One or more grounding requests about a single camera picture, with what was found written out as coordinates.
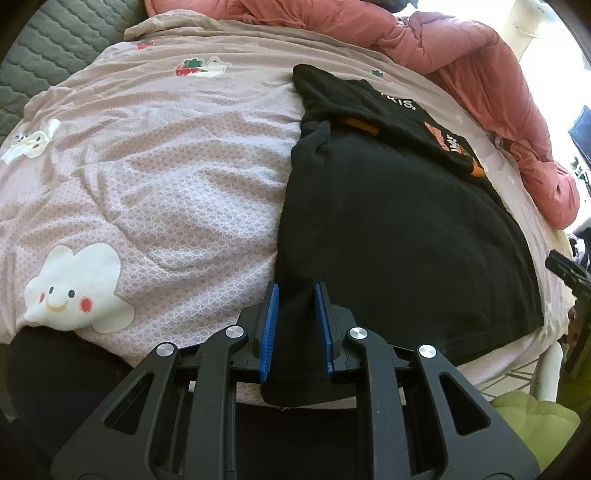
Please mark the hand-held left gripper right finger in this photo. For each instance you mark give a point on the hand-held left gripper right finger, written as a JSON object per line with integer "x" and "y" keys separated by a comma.
{"x": 323, "y": 332}

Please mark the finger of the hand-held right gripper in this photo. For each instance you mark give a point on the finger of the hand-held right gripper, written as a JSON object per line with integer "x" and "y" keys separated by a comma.
{"x": 565, "y": 270}

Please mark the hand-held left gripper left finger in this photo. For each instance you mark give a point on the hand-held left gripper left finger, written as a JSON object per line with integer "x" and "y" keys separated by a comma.
{"x": 268, "y": 332}

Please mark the black sweater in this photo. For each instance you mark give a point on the black sweater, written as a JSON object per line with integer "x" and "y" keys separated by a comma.
{"x": 392, "y": 221}

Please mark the green cushion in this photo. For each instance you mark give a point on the green cushion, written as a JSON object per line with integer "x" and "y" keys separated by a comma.
{"x": 535, "y": 424}

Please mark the dark monitor screen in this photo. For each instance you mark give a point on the dark monitor screen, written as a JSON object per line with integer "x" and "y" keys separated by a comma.
{"x": 582, "y": 134}

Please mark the pink printed blanket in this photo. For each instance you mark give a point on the pink printed blanket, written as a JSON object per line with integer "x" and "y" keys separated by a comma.
{"x": 161, "y": 161}

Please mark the salmon pink comforter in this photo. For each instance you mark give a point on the salmon pink comforter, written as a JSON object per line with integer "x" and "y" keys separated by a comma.
{"x": 485, "y": 60}

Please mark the grey quilted headboard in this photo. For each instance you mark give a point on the grey quilted headboard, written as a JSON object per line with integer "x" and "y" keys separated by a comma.
{"x": 46, "y": 55}

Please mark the white bed frame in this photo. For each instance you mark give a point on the white bed frame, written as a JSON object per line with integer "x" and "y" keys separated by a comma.
{"x": 549, "y": 374}

